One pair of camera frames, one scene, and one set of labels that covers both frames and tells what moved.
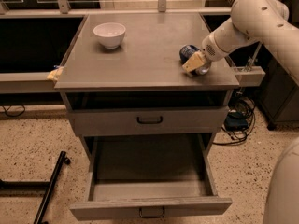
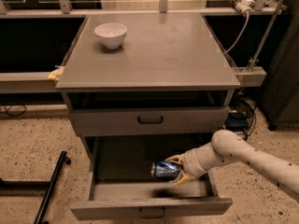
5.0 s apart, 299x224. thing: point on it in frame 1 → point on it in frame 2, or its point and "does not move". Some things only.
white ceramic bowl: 110,35 does not move
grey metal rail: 26,83 does not move
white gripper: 211,50 → 191,164
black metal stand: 9,188 does not move
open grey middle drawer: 149,175 does not move
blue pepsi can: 190,49 → 165,170
